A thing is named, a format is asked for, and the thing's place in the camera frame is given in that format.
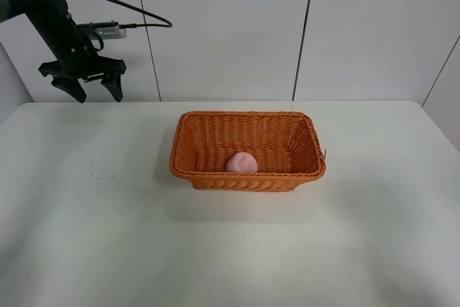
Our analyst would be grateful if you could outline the pink peach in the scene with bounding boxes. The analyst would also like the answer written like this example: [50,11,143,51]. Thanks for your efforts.
[226,152,258,173]

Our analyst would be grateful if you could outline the black camera cable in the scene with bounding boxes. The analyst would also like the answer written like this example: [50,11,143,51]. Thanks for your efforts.
[59,0,173,29]

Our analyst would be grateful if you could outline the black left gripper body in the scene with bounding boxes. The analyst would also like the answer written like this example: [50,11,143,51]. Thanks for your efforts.
[27,0,126,79]

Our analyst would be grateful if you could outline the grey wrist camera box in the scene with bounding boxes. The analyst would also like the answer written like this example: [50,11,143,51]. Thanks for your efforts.
[78,21,127,40]

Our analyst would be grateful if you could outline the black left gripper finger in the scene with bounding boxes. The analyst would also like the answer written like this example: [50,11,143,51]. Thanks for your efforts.
[101,73,124,101]
[51,76,87,103]

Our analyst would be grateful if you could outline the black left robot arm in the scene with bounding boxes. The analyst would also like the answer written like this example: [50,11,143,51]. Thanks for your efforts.
[1,0,127,103]

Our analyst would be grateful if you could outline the orange woven basket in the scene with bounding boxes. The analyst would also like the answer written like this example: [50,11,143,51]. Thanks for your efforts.
[170,111,326,192]

